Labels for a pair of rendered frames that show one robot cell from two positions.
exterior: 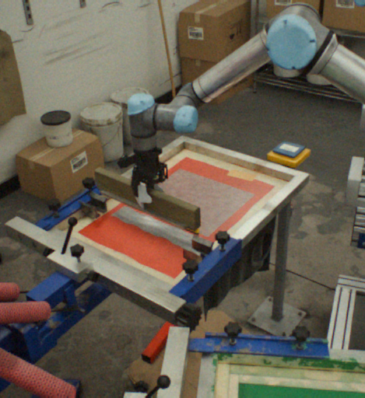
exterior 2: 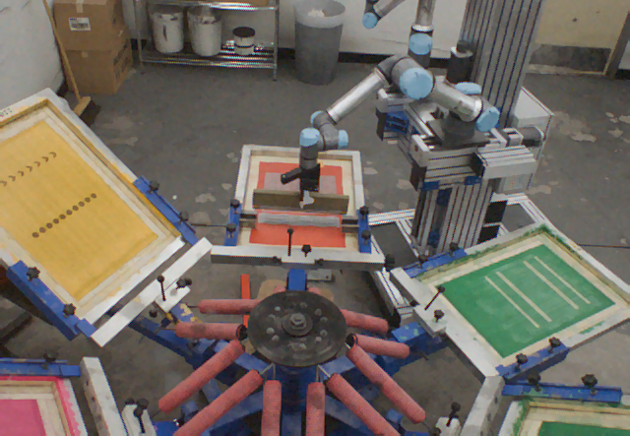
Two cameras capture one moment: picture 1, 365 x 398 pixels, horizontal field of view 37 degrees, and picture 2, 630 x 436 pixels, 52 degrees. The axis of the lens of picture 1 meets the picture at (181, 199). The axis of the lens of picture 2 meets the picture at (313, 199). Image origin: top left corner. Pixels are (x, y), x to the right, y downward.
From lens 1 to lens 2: 1.70 m
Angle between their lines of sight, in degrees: 34
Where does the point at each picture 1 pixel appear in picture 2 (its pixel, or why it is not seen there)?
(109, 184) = (268, 199)
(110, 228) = (269, 232)
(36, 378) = (373, 320)
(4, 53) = not seen: outside the picture
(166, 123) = (333, 146)
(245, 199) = (333, 181)
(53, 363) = (171, 376)
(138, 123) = (313, 150)
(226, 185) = not seen: hidden behind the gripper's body
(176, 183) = (276, 184)
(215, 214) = not seen: hidden behind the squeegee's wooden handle
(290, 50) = (419, 89)
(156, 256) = (320, 239)
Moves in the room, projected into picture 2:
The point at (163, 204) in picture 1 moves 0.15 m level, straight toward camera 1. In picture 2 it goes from (322, 200) to (346, 218)
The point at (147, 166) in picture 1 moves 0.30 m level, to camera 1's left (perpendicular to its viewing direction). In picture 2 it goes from (311, 177) to (250, 203)
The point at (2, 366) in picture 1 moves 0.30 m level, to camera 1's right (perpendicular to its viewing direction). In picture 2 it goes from (360, 319) to (422, 282)
